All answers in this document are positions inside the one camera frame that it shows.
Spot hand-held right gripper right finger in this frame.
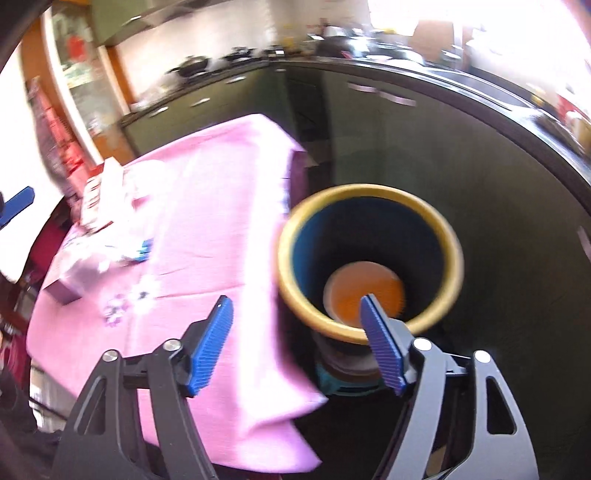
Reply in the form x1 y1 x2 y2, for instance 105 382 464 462
359 294 540 480

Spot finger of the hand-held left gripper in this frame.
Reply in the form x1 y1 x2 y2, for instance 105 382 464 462
0 186 36 230

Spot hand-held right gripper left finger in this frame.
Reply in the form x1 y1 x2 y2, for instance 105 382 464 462
51 294 235 480

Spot blue bin with yellow rim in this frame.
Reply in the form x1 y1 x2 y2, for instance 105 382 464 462
276 184 464 372

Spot teal stool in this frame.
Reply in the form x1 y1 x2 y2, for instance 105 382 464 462
315 360 393 398

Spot orange round lid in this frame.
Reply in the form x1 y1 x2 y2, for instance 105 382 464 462
323 261 406 326

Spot red and white packet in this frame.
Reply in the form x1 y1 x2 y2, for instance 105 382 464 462
79 174 116 232

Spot crumpled white wrapper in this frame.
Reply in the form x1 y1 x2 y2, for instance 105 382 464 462
59 230 131 278

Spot white tissue packet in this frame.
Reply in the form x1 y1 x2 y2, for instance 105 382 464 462
98 157 136 223

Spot pale purple box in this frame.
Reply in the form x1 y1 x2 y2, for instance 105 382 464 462
43 257 108 306

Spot small crumpled foil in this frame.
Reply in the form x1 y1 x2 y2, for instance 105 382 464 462
102 294 126 329

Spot pink tablecloth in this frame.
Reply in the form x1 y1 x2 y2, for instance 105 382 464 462
25 113 331 467

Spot blue and white small packet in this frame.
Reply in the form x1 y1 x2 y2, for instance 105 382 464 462
124 237 154 267

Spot wooden glass cabinet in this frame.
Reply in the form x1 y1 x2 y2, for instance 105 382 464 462
41 8 140 168

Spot green kitchen cabinets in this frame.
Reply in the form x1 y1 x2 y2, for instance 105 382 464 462
121 62 591 370

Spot range hood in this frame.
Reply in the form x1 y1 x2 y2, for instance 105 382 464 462
90 0 195 48

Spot black wok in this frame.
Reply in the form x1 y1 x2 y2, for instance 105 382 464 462
167 55 212 78
318 36 371 59

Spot steel sink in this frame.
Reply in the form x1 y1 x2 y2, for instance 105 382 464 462
433 68 533 110

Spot cardboard sheet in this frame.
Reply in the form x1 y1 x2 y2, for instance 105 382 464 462
412 20 463 62

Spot window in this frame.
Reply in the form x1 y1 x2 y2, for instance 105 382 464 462
368 0 591 71

